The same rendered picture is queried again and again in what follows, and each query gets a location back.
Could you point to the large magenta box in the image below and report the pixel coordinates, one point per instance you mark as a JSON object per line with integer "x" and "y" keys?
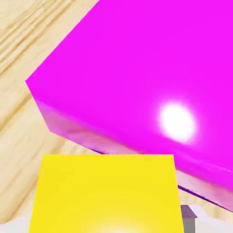
{"x": 131, "y": 76}

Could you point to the small yellow cube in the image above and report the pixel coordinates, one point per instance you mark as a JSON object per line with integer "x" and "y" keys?
{"x": 105, "y": 193}

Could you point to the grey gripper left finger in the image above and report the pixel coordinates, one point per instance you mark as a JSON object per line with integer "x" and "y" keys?
{"x": 16, "y": 225}

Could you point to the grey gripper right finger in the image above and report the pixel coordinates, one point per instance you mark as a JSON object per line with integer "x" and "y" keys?
{"x": 198, "y": 221}

